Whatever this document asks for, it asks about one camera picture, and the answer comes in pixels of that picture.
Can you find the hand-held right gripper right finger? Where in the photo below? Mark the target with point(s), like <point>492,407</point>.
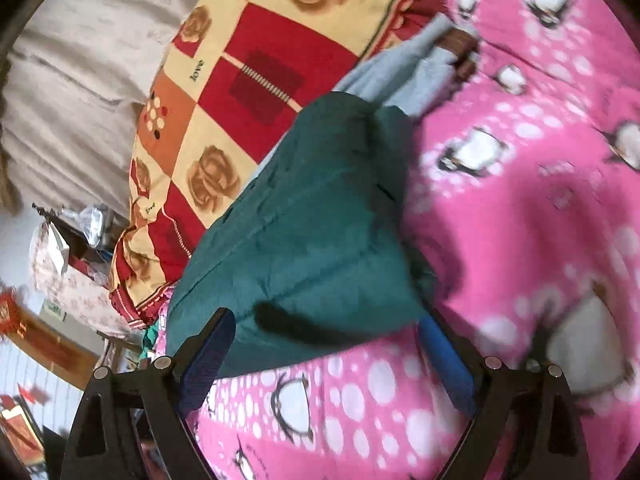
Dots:
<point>447,365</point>

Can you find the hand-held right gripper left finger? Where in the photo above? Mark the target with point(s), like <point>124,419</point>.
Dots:
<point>205,360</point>

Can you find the green puffer jacket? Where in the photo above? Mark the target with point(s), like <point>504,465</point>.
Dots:
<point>310,240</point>

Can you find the table with floral cloth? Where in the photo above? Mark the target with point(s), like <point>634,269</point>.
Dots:
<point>75,285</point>

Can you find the pink printed blanket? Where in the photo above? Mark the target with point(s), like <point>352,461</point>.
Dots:
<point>525,210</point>

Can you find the clear plastic bag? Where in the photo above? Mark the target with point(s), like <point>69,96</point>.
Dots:
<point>92,222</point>

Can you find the red hanging ornament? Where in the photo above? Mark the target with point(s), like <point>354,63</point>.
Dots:
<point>11,312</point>

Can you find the red box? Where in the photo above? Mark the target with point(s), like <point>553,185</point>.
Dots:
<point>17,430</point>

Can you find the red checked rose-print blanket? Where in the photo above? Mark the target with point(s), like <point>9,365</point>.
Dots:
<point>250,90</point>

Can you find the light blue garment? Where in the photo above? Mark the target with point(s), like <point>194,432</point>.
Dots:
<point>400,75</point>

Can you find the beige cloth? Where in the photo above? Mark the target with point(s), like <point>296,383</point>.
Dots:
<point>85,75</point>

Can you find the wooden door frame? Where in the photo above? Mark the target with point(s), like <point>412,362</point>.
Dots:
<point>55,345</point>

